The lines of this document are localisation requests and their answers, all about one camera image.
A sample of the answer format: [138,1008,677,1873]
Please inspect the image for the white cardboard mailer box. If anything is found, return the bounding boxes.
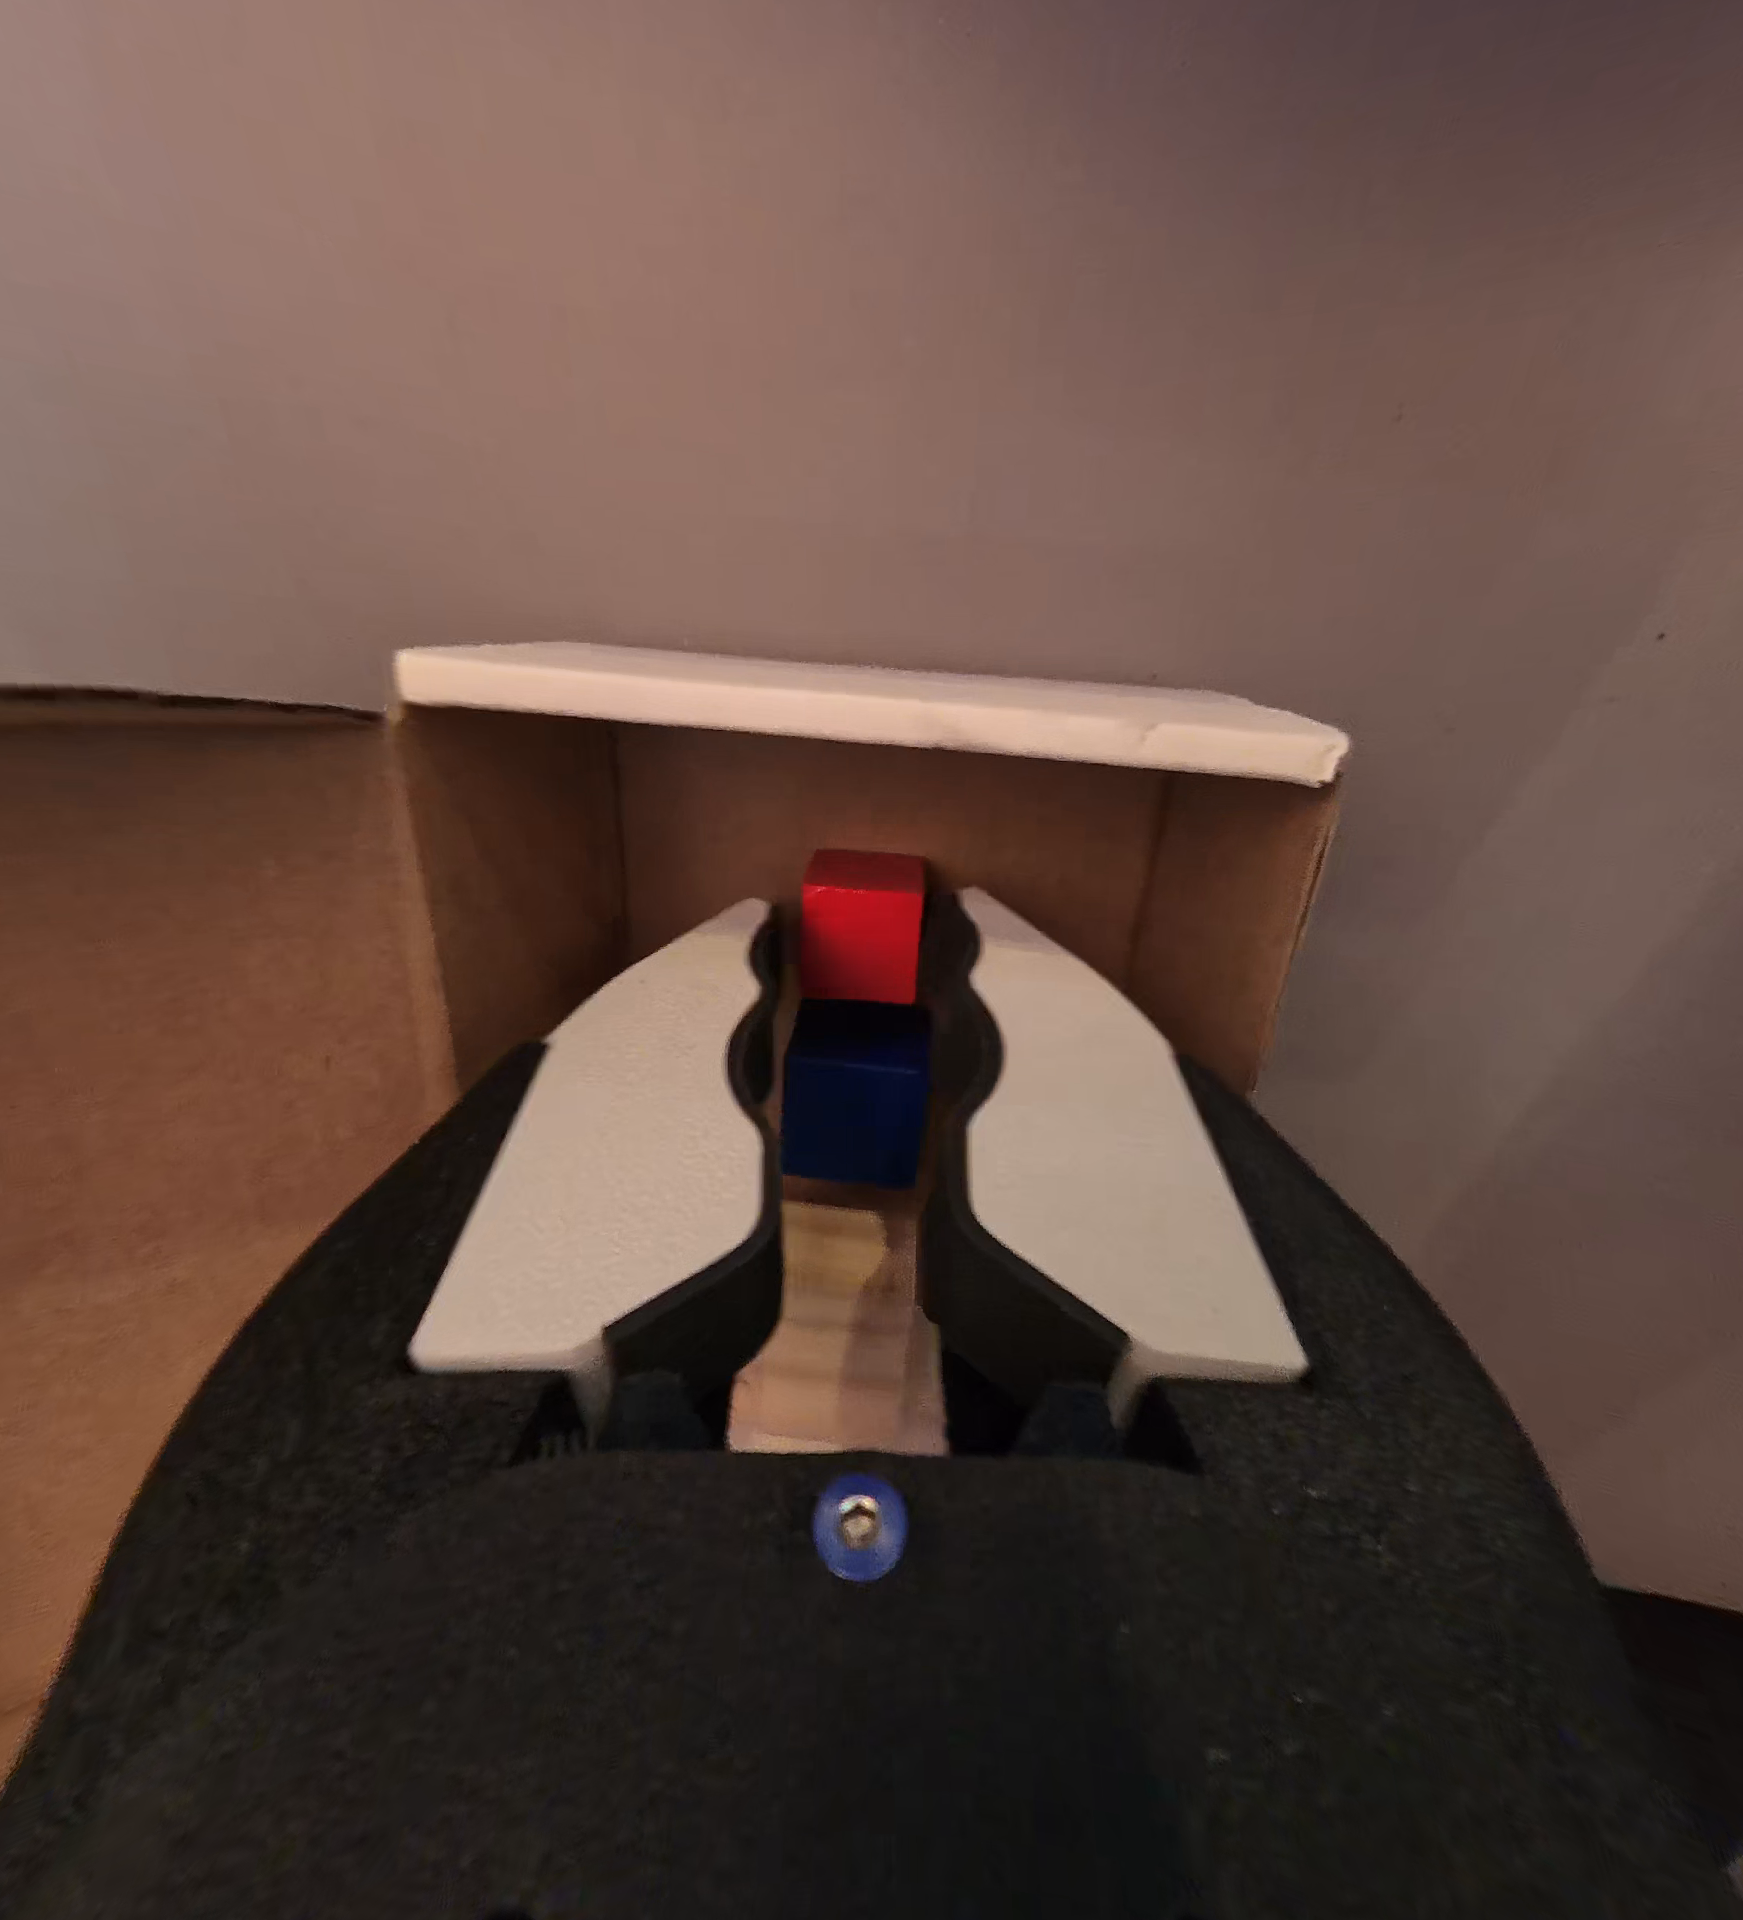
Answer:
[0,642,1354,1861]

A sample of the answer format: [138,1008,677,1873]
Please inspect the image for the small red cube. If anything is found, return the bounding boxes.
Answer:
[796,847,930,1008]

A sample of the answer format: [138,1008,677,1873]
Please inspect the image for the medium blue cube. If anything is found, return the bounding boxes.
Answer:
[776,1002,936,1191]

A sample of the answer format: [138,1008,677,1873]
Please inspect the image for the large wooden cube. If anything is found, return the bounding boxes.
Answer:
[724,1177,951,1459]

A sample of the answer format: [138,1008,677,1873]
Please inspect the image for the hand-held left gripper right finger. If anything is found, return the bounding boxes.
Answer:
[927,885,1311,1391]

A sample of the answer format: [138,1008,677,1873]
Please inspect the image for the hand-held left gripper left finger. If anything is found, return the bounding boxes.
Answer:
[406,897,791,1419]

